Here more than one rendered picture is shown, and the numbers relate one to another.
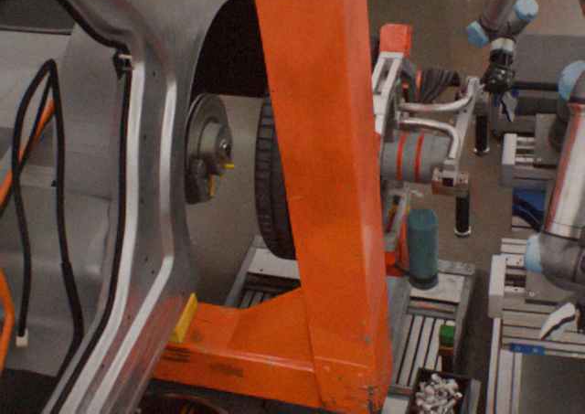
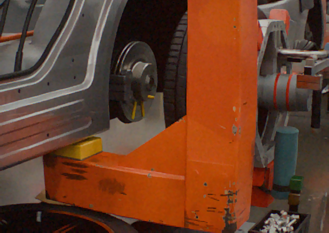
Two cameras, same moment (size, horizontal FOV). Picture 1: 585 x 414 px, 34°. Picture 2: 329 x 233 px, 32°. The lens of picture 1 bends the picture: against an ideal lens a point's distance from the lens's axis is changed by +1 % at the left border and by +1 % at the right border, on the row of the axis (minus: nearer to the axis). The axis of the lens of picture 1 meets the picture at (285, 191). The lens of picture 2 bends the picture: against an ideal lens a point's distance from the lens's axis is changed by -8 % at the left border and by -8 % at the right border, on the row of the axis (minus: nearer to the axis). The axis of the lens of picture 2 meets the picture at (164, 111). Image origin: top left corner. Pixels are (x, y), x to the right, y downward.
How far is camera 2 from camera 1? 141 cm
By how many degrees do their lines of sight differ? 31
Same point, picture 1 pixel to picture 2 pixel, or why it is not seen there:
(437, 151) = not seen: hidden behind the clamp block
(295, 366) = (170, 176)
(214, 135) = (144, 65)
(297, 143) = not seen: outside the picture
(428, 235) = (291, 139)
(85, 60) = not seen: outside the picture
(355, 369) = (220, 170)
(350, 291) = (226, 70)
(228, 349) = (116, 166)
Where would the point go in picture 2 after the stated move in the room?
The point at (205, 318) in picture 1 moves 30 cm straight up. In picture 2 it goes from (104, 156) to (103, 63)
